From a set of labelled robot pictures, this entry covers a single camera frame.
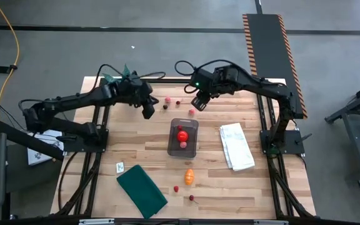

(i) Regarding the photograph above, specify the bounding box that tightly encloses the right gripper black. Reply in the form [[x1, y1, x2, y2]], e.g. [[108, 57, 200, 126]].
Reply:
[[191, 67, 220, 112]]

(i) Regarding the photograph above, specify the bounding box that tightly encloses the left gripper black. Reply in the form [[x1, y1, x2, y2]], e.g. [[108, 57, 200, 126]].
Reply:
[[122, 77, 161, 120]]

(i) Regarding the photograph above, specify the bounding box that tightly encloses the red toy tomato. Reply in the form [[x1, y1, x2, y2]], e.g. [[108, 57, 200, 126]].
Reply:
[[176, 130, 189, 143]]

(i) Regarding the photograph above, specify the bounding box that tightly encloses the orange sliceable toy fruit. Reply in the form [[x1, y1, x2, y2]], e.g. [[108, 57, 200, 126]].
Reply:
[[184, 168, 195, 186]]

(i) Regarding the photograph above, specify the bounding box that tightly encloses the grey translucent plastic tupperware container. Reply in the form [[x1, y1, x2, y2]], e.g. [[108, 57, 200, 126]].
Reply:
[[167, 117, 199, 159]]

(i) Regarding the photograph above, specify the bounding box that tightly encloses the white folded cloth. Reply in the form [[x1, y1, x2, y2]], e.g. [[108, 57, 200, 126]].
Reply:
[[219, 122, 256, 172]]

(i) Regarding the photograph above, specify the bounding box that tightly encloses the black mat with hazard stripes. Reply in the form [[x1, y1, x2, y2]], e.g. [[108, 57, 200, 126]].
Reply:
[[242, 13, 308, 119]]

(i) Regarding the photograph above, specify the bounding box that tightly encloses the dark green folded cloth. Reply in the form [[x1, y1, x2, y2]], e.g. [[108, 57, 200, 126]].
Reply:
[[116, 164, 169, 219]]

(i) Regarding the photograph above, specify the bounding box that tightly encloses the black floor tape line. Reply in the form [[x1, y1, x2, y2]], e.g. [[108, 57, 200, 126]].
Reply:
[[0, 24, 360, 36]]

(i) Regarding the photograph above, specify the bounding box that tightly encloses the white printed paper box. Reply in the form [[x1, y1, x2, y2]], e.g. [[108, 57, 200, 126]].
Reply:
[[26, 129, 65, 166]]

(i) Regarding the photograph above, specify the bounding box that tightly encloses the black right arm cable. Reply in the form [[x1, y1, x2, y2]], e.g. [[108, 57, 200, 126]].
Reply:
[[174, 59, 240, 94]]

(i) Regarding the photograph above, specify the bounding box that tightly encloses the black floor cable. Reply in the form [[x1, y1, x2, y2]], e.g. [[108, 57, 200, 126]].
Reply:
[[57, 151, 81, 213]]

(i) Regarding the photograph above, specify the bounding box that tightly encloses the silver metal bracket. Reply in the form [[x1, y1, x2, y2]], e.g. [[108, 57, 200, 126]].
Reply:
[[78, 218, 115, 225], [253, 219, 289, 225]]

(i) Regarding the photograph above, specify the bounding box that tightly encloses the yellow cable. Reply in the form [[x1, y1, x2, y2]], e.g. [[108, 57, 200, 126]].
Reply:
[[0, 0, 21, 119]]

